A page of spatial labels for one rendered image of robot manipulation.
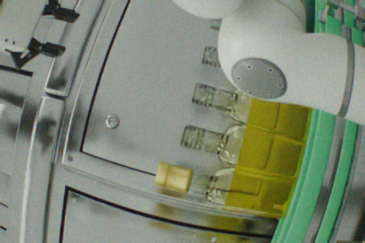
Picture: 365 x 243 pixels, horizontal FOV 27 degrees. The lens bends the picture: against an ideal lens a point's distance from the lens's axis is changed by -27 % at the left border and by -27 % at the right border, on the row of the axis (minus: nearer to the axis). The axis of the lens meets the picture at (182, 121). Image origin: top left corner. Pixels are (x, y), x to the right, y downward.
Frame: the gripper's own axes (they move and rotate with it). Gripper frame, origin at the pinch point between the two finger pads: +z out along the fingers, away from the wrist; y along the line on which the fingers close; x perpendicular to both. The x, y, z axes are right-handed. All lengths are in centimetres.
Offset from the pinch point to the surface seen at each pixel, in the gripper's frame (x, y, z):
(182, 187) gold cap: -6.3, 12.8, 25.4
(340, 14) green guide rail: 3.2, -21.6, 44.0
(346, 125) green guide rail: 12.9, 2.1, 41.5
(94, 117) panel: -24.4, 3.6, 15.8
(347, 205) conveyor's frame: 15.9, 14.4, 44.2
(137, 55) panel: -23.2, -7.5, 19.4
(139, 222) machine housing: -24.0, 17.3, 26.7
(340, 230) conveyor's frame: 16, 19, 44
